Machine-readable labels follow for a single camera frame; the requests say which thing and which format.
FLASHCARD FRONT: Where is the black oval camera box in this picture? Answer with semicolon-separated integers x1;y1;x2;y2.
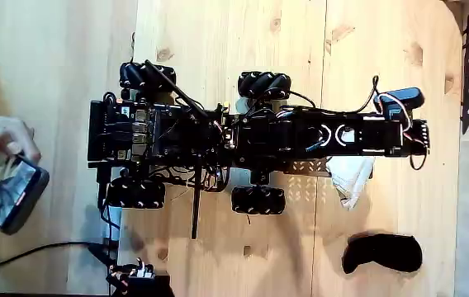
373;87;426;121

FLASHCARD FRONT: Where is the black camera cable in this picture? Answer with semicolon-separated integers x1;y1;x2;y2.
287;75;381;116

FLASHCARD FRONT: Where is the black sock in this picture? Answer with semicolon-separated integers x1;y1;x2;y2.
341;233;424;276

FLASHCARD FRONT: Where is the black power cable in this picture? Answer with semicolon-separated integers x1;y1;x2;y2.
0;241;116;270

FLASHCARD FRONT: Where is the black base cable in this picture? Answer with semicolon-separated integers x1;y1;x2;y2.
96;164;122;248

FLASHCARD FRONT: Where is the black mecanum wheel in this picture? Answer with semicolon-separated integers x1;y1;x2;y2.
237;70;293;101
230;185;287;216
106;178;167;210
118;60;178;92

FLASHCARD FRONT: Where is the black perforated metal basket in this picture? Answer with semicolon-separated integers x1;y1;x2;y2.
286;158;376;180

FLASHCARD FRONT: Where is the black electronic device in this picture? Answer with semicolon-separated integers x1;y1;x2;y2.
106;257;176;297

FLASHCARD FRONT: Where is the black antenna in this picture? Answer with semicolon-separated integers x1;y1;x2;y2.
191;154;203;241
143;59;211;121

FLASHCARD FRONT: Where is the white sock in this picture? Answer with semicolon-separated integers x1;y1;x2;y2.
325;155;377;210

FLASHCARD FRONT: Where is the black smartphone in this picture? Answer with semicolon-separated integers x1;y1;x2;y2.
0;148;51;237

